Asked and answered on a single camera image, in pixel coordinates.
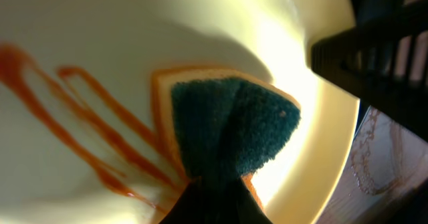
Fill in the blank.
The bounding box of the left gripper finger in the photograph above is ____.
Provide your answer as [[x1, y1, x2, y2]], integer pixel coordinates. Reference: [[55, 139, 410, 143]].
[[160, 179, 272, 224]]

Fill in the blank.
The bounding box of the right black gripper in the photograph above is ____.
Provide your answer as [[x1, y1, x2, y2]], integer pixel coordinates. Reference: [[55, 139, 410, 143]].
[[310, 0, 427, 140]]

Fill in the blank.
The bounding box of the green and yellow sponge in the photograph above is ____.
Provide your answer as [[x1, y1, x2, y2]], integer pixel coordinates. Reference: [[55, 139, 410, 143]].
[[151, 68, 301, 191]]

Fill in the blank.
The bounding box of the yellow plate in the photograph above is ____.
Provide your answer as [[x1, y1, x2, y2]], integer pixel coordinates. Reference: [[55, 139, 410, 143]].
[[1, 0, 358, 223]]

